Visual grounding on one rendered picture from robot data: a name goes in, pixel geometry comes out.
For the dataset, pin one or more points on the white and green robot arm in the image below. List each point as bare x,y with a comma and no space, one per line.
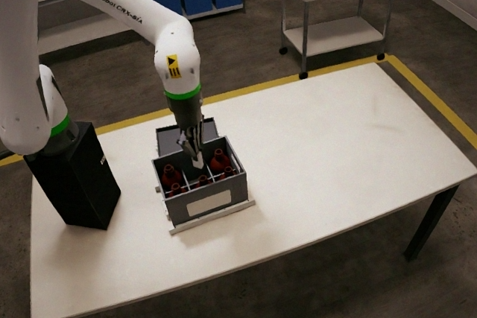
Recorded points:
26,124

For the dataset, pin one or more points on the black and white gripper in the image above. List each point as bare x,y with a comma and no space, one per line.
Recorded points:
191,136

